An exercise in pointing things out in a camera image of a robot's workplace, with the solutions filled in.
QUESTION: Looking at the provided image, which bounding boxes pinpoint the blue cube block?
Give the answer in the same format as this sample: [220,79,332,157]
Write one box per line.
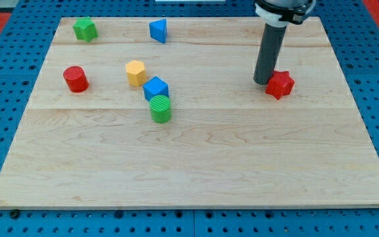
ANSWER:
[143,76,169,101]

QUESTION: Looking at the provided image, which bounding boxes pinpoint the green cylinder block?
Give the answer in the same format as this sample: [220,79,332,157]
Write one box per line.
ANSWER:
[149,95,172,123]

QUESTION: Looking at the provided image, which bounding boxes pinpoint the light wooden board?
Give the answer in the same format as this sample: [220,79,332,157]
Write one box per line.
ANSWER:
[0,17,379,210]

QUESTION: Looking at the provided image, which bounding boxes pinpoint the yellow hexagon block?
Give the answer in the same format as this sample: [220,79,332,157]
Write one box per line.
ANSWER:
[125,60,147,86]

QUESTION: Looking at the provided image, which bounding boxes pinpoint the blue triangle block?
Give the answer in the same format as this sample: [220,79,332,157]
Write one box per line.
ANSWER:
[149,19,168,43]

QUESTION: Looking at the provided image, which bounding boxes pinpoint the red star block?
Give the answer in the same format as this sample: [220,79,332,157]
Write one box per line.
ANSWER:
[265,70,295,100]

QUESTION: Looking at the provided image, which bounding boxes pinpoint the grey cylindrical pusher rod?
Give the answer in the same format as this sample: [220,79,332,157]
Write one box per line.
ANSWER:
[253,24,286,85]

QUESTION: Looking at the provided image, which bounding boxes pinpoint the red cylinder block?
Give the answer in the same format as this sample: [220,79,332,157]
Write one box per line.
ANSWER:
[63,66,89,93]

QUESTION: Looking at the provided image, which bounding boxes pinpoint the green star block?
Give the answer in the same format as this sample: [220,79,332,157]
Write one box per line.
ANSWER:
[73,16,98,42]

